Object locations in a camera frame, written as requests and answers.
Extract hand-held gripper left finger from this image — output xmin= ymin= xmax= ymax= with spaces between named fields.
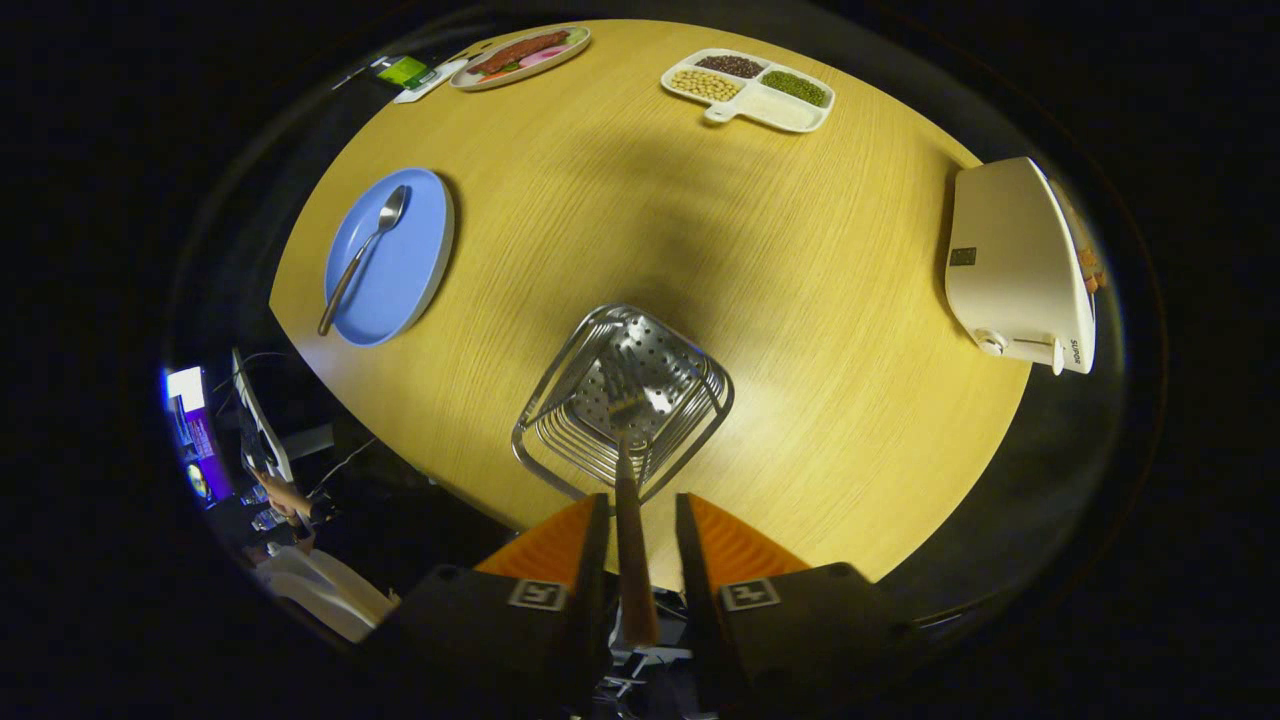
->
xmin=365 ymin=492 xmax=613 ymax=720

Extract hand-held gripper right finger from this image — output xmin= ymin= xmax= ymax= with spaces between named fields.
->
xmin=675 ymin=492 xmax=926 ymax=716

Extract wooden handled utensil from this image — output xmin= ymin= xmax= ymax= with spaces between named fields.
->
xmin=606 ymin=395 xmax=662 ymax=648

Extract metal spoon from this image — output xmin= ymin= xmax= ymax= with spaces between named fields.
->
xmin=317 ymin=184 xmax=410 ymax=338

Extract blue round plate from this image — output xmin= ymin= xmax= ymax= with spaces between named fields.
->
xmin=323 ymin=167 xmax=457 ymax=348

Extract computer monitor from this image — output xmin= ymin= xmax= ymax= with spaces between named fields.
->
xmin=163 ymin=364 xmax=237 ymax=507

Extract white toaster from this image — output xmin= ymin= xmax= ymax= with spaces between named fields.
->
xmin=944 ymin=156 xmax=1098 ymax=377

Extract white divided tray with beans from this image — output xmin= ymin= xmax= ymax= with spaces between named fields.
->
xmin=660 ymin=48 xmax=837 ymax=135

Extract white square coaster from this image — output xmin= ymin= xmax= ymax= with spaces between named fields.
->
xmin=393 ymin=58 xmax=469 ymax=105

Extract white plate with food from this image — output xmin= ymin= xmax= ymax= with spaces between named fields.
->
xmin=449 ymin=25 xmax=593 ymax=93

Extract green drink bottle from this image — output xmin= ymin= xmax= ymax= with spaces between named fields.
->
xmin=372 ymin=55 xmax=433 ymax=89

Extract metal wire drain basket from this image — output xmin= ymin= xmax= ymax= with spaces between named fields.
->
xmin=511 ymin=303 xmax=735 ymax=505

